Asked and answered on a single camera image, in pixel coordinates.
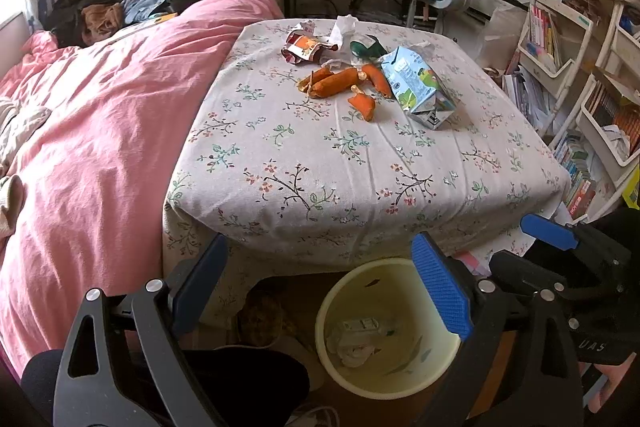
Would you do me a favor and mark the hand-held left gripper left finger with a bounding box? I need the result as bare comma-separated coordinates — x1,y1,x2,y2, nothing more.
52,233,231,427

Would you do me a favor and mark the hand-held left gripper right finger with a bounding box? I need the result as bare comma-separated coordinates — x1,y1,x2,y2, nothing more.
411,231,585,427

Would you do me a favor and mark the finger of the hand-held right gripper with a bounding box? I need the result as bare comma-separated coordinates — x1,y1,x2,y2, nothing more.
520,213,608,258
489,249,561,303

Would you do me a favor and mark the pale yellow trash bin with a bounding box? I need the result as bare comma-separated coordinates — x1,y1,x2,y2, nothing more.
315,258,462,399

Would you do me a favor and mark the long orange sausage wrapper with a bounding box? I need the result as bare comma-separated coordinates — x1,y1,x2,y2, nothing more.
310,68,362,98

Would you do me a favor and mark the brown fuzzy slipper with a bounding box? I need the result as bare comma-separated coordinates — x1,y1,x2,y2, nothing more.
236,289,287,345

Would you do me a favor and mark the white crumpled wrapper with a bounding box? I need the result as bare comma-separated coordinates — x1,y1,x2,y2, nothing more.
326,317,398,368

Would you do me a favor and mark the floral bed sheet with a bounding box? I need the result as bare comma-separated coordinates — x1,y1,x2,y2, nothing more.
162,19,572,333

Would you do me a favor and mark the pink blanket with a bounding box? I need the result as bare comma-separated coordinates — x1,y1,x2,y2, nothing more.
0,0,286,378

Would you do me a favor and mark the white book cart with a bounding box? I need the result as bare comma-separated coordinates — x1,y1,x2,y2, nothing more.
515,0,596,134

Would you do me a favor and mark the blue drink carton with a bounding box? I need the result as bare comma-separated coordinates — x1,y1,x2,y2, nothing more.
381,46,458,130

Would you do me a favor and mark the white plastic bag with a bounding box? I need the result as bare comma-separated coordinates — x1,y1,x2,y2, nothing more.
474,4,529,68

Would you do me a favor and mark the small orange sausage wrapper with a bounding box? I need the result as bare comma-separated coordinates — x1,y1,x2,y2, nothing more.
298,67,333,91

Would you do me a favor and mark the cream crumpled cloth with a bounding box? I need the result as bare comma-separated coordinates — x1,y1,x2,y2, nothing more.
0,96,52,170

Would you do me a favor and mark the green crumpled wrapper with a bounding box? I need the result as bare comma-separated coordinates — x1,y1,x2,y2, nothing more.
350,34,389,58

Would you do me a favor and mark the red snack wrapper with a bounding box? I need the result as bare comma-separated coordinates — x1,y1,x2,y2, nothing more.
281,21,342,65

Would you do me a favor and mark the brown garment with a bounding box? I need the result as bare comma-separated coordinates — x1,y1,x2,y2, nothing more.
81,3,124,46

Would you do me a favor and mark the white crumpled tissue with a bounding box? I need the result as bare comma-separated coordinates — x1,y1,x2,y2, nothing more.
327,14,359,54

